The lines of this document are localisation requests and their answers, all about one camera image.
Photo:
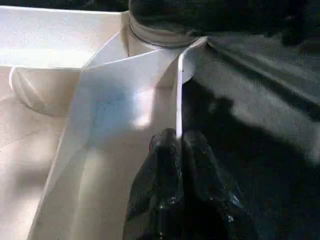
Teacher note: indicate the black mat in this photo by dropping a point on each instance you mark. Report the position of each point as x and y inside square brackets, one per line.
[262, 112]

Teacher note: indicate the white plastic table leg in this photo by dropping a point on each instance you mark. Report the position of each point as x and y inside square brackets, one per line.
[162, 37]

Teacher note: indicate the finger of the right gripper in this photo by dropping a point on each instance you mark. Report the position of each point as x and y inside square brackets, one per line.
[175, 15]

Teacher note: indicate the white plastic table top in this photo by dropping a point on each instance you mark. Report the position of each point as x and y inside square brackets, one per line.
[75, 125]

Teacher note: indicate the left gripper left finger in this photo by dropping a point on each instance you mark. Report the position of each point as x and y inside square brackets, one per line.
[157, 195]

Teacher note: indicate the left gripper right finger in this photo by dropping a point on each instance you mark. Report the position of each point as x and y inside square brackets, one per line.
[212, 205]

